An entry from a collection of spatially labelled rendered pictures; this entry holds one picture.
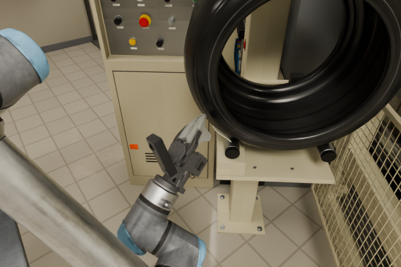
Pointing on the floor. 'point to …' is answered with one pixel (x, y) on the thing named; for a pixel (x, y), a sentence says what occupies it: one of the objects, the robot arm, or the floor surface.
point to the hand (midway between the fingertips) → (200, 117)
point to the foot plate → (222, 204)
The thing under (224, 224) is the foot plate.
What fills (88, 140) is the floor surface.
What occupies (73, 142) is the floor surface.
